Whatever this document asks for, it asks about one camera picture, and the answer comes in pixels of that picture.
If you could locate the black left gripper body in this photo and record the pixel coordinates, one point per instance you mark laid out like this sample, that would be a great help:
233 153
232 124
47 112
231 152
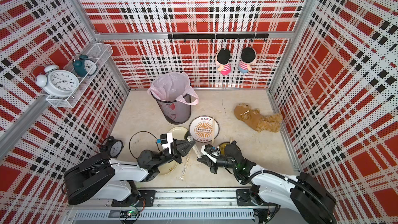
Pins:
175 155

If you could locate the brown teddy bear plush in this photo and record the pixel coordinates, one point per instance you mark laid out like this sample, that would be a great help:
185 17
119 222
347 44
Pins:
255 120

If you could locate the black wall hook rail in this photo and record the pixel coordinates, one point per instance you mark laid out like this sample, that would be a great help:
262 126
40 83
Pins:
249 36

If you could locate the black mesh waste bin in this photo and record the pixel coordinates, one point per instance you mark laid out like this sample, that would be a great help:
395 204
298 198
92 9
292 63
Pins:
174 112

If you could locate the cream plate with flower print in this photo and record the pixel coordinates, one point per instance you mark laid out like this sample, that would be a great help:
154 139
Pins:
178 133

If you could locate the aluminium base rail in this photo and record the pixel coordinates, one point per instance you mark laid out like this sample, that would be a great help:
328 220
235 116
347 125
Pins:
174 204

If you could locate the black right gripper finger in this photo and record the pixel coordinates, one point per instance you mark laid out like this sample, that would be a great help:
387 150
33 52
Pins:
213 168
206 160

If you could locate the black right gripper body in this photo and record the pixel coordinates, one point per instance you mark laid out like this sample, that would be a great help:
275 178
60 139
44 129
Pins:
223 163

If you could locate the black alarm clock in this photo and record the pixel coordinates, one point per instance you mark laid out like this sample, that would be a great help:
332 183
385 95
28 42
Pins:
112 147

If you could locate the disposable chopsticks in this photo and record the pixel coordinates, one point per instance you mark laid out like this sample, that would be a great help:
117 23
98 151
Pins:
194 147
185 167

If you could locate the teal alarm clock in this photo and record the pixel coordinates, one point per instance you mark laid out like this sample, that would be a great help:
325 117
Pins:
83 66

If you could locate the white twin-bell alarm clock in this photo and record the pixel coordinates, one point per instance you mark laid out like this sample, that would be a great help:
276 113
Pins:
57 82

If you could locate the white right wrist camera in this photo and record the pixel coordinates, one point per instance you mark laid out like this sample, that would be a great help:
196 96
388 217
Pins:
210 153

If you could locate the white wire wall shelf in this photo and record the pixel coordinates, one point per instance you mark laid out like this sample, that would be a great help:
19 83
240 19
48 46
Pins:
97 52

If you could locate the pink striped hanging doll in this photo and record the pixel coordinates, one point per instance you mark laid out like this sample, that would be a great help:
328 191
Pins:
222 59

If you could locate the white plate with teal rim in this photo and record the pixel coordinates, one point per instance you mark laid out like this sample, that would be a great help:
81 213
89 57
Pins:
201 129

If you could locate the yellow patterned plate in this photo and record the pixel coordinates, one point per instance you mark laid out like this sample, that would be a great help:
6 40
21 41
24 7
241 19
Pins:
222 147

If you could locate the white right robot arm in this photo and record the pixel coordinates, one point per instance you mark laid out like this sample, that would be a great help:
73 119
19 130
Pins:
302 193

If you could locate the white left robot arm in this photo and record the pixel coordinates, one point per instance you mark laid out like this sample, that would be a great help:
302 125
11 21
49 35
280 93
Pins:
102 177

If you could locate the blue striped hanging doll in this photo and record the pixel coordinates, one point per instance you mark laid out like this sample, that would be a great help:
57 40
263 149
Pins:
248 58

